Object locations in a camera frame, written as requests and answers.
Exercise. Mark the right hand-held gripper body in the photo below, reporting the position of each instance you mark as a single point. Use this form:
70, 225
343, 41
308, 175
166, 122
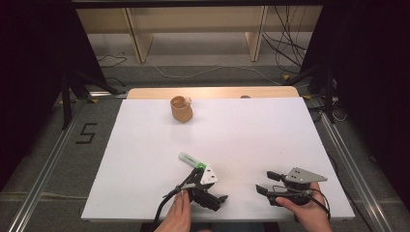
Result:
303, 176

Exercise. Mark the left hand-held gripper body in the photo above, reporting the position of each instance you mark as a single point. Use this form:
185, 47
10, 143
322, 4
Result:
208, 176

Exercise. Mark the green and white marker pen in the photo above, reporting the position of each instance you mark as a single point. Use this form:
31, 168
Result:
190, 159

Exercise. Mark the person's left hand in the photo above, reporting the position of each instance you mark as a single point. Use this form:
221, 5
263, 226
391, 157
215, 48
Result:
179, 212

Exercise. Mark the person's right hand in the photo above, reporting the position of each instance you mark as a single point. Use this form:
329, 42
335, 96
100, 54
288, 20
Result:
307, 214

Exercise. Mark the white table cover sheet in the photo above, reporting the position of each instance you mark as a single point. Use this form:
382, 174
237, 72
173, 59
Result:
241, 138

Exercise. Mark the tan cup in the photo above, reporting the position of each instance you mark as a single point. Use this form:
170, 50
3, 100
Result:
181, 111

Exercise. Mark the black tripod stand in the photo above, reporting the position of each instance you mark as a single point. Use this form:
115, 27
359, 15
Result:
328, 93
66, 103

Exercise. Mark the black curtain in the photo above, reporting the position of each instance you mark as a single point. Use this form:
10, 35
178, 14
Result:
374, 90
35, 80

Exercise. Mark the light wooden furniture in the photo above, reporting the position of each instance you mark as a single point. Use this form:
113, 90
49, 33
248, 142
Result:
139, 42

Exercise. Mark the aluminium floor rail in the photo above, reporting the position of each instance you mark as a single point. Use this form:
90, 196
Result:
42, 175
351, 175

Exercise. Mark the short aluminium rail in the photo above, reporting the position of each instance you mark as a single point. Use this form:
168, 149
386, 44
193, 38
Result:
108, 94

